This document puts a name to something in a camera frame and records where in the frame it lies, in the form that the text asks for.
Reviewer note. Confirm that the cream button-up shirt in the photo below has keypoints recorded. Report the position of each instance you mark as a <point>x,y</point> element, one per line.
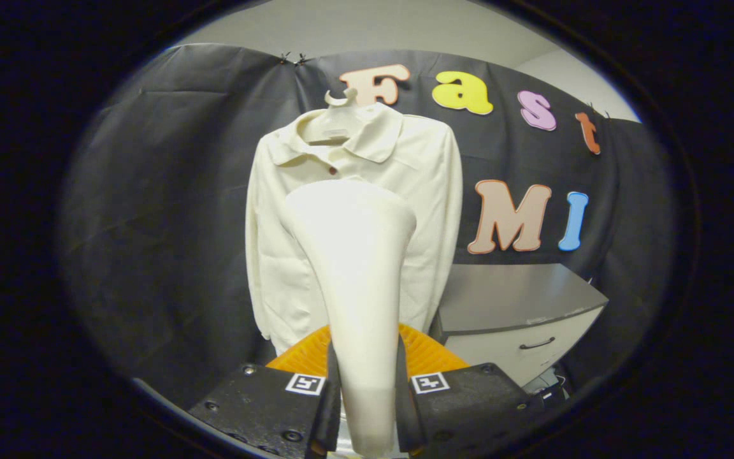
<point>278,255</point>

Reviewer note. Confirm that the cream plastic clothes hanger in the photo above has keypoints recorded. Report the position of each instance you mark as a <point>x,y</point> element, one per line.
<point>332,124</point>

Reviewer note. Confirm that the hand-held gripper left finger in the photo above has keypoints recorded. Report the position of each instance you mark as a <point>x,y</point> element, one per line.
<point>265,401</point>

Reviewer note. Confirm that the white garment steamer head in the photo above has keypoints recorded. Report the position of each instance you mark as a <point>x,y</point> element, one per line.
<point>354,287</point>

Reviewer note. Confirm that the black backdrop cloth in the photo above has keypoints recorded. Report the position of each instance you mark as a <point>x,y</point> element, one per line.
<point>150,223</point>

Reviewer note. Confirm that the white cabinet with grey top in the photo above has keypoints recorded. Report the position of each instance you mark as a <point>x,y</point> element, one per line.
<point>507,299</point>

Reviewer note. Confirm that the black binder clip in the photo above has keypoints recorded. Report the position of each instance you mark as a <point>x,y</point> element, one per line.
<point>301,59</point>
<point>286,58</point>

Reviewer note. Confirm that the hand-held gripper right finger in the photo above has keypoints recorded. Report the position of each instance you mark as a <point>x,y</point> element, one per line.
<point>469,401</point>

